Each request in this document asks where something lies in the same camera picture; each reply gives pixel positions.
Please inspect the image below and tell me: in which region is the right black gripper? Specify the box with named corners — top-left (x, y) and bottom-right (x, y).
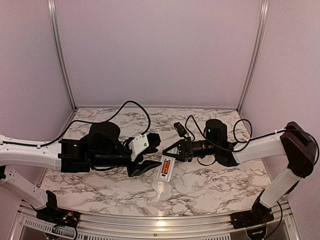
top-left (162, 136), bottom-right (219, 162)

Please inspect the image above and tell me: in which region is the orange battery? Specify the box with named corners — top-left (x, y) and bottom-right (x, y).
top-left (164, 161), bottom-right (171, 174)
top-left (161, 160), bottom-right (167, 175)

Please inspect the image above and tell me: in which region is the white remote control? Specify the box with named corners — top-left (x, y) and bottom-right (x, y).
top-left (156, 155), bottom-right (176, 183)

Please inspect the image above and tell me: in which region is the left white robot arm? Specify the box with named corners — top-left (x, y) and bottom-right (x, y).
top-left (0, 121), bottom-right (161, 223)

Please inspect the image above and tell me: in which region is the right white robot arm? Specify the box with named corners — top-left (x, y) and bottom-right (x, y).
top-left (157, 119), bottom-right (320, 224)

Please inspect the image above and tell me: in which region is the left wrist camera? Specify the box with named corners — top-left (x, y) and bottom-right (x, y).
top-left (128, 132), bottom-right (161, 162)

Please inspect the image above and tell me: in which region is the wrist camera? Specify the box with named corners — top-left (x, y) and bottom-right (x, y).
top-left (128, 132), bottom-right (161, 162)
top-left (173, 122), bottom-right (195, 141)

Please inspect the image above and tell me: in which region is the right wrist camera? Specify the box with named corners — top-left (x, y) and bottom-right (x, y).
top-left (173, 122), bottom-right (195, 141)

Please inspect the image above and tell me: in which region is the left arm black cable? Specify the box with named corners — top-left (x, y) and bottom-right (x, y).
top-left (0, 100), bottom-right (151, 173)

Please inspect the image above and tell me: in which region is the front aluminium rail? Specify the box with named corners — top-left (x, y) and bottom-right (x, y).
top-left (9, 201), bottom-right (301, 240)

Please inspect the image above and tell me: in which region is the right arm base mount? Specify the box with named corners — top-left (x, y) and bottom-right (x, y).
top-left (230, 196), bottom-right (275, 229)

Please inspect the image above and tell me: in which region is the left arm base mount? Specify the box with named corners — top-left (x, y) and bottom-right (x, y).
top-left (35, 190), bottom-right (80, 228)

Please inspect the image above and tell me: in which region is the left aluminium frame post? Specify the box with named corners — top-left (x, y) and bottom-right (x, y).
top-left (47, 0), bottom-right (77, 112)

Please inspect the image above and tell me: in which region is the aluminium frame post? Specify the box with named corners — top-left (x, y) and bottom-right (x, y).
top-left (236, 0), bottom-right (270, 114)
top-left (47, 0), bottom-right (77, 112)

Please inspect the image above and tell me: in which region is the right aluminium frame post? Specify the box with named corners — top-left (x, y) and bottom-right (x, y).
top-left (236, 0), bottom-right (270, 114)

